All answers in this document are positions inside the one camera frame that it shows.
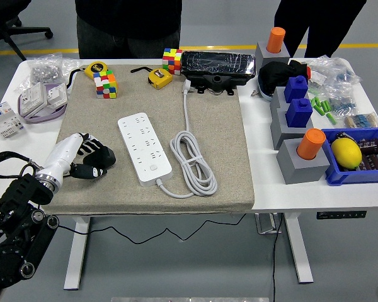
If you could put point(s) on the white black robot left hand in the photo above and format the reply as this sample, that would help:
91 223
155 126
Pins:
61 154

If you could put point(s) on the black plug adapter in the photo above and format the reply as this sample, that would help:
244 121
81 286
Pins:
108 157

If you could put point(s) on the white power strip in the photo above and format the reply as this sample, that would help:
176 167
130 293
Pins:
145 148

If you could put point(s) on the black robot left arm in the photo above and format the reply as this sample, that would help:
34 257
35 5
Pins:
12 251

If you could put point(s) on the purple plastic tray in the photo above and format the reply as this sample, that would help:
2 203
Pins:
44 119

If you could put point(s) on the white circuit breaker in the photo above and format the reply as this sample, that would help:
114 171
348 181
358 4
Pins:
6 124

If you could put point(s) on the colourful twisted puzzle cube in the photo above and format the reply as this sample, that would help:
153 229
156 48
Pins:
106 85

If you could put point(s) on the clear bag of screws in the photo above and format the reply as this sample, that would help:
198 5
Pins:
44 70

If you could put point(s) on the yellow tape measure black label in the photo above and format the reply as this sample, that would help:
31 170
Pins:
96 68

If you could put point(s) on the black hex key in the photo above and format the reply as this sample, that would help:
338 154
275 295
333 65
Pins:
141 69

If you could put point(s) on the yellow tape measure silver clip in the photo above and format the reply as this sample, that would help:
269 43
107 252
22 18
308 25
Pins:
160 78

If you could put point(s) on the grey-brown fabric mat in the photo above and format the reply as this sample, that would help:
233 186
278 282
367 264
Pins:
208 141

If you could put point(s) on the person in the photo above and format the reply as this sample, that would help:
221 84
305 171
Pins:
318 19
129 19

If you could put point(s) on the black office chair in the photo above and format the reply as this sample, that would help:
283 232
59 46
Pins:
6 9

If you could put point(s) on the black device wrapped in film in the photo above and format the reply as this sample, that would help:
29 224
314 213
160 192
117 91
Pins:
217 66

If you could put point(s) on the white blue curved object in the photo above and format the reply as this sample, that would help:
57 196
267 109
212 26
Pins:
266 94

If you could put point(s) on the black cloth bundle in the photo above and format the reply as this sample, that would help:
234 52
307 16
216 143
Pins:
274 75

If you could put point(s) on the white table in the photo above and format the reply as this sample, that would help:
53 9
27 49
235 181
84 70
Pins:
286 198

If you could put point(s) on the grey block round hole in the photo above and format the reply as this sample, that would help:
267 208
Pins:
299 171
271 58

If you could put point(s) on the blue square peg block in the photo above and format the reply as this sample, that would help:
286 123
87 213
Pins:
295 89
298 113

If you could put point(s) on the orange cylinder peg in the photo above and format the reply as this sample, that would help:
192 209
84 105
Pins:
275 39
310 144

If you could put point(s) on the small red object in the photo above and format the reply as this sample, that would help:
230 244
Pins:
308 73

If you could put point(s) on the small black yellow tool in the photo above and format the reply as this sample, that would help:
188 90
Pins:
341 136

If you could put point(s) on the large clear plastic bag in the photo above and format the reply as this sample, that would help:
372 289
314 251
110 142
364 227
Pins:
334 72

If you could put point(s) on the clear bag blue components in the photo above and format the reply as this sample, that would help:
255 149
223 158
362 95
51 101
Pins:
341 105

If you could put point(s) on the yellow lemon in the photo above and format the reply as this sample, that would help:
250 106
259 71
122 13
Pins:
346 152

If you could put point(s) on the black table control panel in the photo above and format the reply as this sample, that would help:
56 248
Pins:
341 215

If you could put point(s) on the blue plastic bin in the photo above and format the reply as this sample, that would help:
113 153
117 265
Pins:
349 177

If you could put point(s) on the clear bag of resistors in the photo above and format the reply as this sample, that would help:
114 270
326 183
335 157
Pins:
362 120

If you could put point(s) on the dark brown capacitors pile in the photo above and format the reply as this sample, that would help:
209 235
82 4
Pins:
375 157

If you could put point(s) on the white wall socket panel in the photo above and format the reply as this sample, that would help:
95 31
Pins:
33 99
55 94

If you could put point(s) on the silver metal bracket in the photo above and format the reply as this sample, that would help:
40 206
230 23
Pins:
266 224

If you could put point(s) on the green plastic wall anchor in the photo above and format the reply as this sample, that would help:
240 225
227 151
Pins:
326 105
313 91
331 119
315 102
319 109

